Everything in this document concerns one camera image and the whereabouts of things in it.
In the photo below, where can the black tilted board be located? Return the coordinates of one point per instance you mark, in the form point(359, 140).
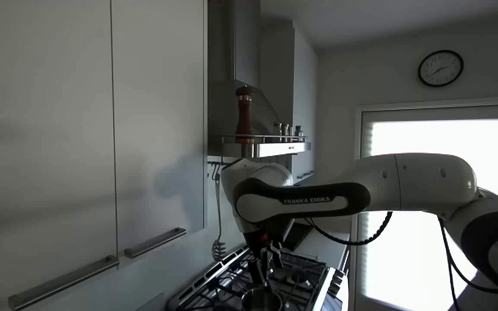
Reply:
point(299, 235)

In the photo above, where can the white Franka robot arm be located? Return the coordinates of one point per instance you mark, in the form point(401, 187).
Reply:
point(423, 178)

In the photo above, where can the white tall wall cabinet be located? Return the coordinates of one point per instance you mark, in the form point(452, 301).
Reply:
point(304, 87)

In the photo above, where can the bright window with blind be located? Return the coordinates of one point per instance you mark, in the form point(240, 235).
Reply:
point(433, 139)

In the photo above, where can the small spice shaker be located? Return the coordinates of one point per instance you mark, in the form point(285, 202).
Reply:
point(280, 130)
point(288, 130)
point(299, 132)

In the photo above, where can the wide white cabinet door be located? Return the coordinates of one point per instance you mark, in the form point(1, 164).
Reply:
point(43, 114)

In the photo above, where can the small steel saucepan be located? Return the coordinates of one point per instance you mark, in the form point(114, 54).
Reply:
point(260, 301)

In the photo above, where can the hanging steel slotted spoon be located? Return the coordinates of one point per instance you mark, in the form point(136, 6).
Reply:
point(219, 249)

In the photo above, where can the round black wall clock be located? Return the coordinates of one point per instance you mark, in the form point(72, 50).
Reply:
point(440, 68)

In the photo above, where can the brown wooden pepper mill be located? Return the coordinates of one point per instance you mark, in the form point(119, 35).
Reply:
point(245, 114)

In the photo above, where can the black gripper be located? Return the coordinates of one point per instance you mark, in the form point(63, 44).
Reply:
point(264, 230)

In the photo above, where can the narrow white cabinet door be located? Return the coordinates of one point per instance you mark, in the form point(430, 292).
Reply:
point(157, 114)

